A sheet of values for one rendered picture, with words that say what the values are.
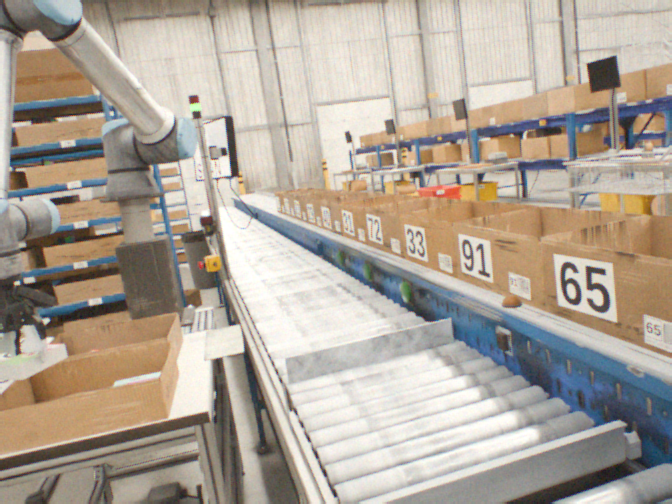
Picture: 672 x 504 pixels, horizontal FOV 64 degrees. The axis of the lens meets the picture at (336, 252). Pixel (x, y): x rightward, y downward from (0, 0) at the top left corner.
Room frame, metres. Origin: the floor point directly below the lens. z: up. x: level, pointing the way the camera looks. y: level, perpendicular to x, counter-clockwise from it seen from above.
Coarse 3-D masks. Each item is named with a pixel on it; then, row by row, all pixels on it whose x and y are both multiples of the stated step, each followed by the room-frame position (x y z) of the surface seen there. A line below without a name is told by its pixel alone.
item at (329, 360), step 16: (448, 320) 1.39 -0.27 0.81; (384, 336) 1.34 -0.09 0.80; (400, 336) 1.35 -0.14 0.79; (416, 336) 1.37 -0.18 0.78; (432, 336) 1.38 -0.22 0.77; (448, 336) 1.39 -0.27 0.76; (320, 352) 1.30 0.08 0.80; (336, 352) 1.31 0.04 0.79; (352, 352) 1.32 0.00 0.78; (368, 352) 1.33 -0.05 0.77; (384, 352) 1.34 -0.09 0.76; (400, 352) 1.35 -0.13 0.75; (288, 368) 1.28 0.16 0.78; (304, 368) 1.29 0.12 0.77; (320, 368) 1.30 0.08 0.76; (336, 368) 1.31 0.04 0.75
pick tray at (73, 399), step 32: (128, 352) 1.41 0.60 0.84; (160, 352) 1.43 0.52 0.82; (32, 384) 1.37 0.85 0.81; (64, 384) 1.38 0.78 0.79; (96, 384) 1.40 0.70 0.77; (128, 384) 1.15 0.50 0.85; (160, 384) 1.16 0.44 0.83; (0, 416) 1.10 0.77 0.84; (32, 416) 1.11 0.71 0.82; (64, 416) 1.12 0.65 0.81; (96, 416) 1.13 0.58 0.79; (128, 416) 1.15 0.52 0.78; (160, 416) 1.16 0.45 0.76; (0, 448) 1.10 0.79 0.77; (32, 448) 1.11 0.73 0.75
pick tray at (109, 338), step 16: (144, 320) 1.73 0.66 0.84; (160, 320) 1.74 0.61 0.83; (176, 320) 1.68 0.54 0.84; (64, 336) 1.69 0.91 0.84; (80, 336) 1.70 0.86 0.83; (96, 336) 1.71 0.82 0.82; (112, 336) 1.71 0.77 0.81; (128, 336) 1.72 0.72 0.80; (144, 336) 1.73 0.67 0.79; (160, 336) 1.73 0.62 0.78; (176, 336) 1.62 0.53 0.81; (80, 352) 1.70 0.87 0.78; (96, 352) 1.44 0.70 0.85; (176, 352) 1.57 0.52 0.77
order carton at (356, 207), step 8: (360, 200) 2.66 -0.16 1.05; (368, 200) 2.67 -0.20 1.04; (376, 200) 2.68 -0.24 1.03; (384, 200) 2.69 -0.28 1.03; (392, 200) 2.70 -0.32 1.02; (400, 200) 2.62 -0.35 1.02; (344, 208) 2.54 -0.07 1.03; (352, 208) 2.41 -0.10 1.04; (360, 208) 2.30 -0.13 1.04; (352, 216) 2.43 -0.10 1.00; (360, 216) 2.32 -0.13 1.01; (360, 224) 2.33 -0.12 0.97; (344, 232) 2.60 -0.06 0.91; (360, 240) 2.37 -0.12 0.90; (368, 240) 2.26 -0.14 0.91
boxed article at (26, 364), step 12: (48, 348) 1.24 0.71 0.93; (60, 348) 1.25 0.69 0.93; (12, 360) 1.18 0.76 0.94; (24, 360) 1.17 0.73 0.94; (36, 360) 1.18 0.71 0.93; (48, 360) 1.21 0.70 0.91; (60, 360) 1.24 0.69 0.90; (0, 372) 1.16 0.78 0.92; (12, 372) 1.15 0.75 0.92; (24, 372) 1.15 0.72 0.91; (36, 372) 1.17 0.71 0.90
